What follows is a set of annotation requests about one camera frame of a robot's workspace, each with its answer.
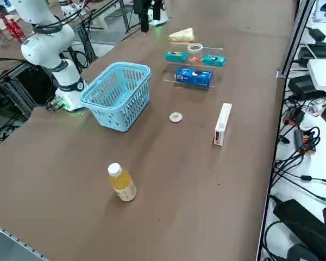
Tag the silver metal rail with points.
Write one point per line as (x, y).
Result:
(5, 244)

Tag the large black power adapter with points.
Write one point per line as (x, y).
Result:
(301, 87)

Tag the glass cookie jar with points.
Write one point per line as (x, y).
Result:
(194, 55)

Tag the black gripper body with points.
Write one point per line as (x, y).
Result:
(141, 6)

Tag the triangular packed sandwich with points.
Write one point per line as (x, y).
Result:
(183, 35)

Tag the white carton box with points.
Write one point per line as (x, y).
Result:
(222, 122)

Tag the orange juice bottle white cap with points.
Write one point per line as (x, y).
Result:
(123, 187)

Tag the teal snack packet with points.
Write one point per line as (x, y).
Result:
(214, 60)
(175, 56)

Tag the light blue plastic basket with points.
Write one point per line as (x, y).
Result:
(97, 106)

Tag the small black power adapter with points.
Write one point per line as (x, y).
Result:
(317, 34)

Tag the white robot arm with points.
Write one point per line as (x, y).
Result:
(46, 40)
(165, 21)

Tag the aluminium frame post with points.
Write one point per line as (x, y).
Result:
(295, 38)

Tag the white flat plastic box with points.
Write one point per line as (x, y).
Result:
(322, 73)

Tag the black power strip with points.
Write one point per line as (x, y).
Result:
(320, 53)

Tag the clear acrylic display shelf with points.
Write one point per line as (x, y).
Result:
(218, 74)

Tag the blue Oreo cookie box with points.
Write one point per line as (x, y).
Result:
(193, 77)

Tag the silver post foot bracket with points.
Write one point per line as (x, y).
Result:
(280, 74)

